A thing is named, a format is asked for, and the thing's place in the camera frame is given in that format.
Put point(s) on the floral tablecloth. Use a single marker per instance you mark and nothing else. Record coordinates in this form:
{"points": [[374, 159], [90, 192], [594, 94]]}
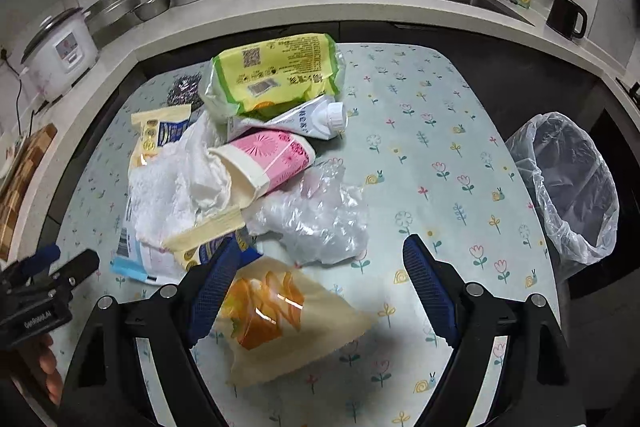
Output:
{"points": [[425, 132]]}

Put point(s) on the wooden cutting board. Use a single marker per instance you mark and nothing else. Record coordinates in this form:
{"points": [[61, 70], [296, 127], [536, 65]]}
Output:
{"points": [[30, 162]]}

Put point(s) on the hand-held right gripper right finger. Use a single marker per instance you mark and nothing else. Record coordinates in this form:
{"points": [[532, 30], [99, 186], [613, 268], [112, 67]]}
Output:
{"points": [[431, 294]]}

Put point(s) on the small steel bowl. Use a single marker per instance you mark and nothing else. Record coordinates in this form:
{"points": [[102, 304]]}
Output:
{"points": [[152, 7]]}

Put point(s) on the blue and white packet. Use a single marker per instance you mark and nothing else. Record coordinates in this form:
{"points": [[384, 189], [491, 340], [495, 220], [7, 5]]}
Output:
{"points": [[145, 264]]}

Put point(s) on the dark patterned packet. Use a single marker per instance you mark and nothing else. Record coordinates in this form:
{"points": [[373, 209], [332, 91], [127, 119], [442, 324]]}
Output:
{"points": [[185, 92]]}

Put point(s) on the black mug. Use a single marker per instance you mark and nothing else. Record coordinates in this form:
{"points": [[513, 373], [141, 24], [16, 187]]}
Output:
{"points": [[562, 14]]}

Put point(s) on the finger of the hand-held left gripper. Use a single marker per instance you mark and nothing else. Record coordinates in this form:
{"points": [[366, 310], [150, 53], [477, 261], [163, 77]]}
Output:
{"points": [[45, 255], [77, 267]]}

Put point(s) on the black gas stove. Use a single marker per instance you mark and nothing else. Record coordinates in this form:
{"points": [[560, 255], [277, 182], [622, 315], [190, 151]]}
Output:
{"points": [[632, 89]]}

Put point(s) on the yellow green snack bag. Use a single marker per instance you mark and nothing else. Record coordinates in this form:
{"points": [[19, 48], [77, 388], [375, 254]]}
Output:
{"points": [[280, 62]]}

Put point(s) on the cream bag with orange print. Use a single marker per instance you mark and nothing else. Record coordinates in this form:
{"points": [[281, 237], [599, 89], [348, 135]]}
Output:
{"points": [[310, 332]]}

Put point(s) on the white carton with cap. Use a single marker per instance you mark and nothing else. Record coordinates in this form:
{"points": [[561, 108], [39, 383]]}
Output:
{"points": [[310, 119]]}

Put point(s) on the cream packet with blue label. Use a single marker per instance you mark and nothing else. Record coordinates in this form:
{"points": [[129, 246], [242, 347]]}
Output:
{"points": [[160, 132], [205, 232]]}

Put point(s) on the trash bin with clear liner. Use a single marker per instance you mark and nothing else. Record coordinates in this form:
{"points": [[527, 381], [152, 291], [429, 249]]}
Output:
{"points": [[575, 192]]}

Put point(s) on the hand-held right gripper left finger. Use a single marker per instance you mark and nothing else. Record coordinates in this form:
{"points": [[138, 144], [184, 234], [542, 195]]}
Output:
{"points": [[212, 289]]}

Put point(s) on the white paper towel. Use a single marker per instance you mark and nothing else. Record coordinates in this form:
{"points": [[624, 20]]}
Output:
{"points": [[170, 187]]}

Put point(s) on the stack of steel pots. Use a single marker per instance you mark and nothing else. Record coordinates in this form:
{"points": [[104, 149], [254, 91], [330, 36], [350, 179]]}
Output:
{"points": [[112, 14]]}

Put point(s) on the clear plastic wrap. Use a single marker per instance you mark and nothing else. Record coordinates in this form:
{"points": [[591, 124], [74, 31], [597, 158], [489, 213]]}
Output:
{"points": [[310, 217]]}

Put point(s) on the white rice cooker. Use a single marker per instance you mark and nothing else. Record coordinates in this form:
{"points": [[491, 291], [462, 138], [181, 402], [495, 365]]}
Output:
{"points": [[60, 52]]}

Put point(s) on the person's left hand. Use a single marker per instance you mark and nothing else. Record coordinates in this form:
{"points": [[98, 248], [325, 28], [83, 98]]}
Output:
{"points": [[47, 367]]}

